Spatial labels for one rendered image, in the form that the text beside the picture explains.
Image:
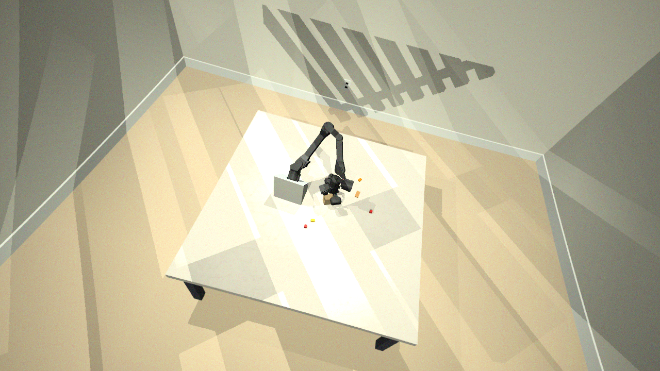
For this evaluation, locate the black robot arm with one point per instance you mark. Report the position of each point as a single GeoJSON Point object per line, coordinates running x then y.
{"type": "Point", "coordinates": [303, 161]}

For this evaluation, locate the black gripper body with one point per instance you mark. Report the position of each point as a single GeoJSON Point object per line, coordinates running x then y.
{"type": "Point", "coordinates": [336, 200]}

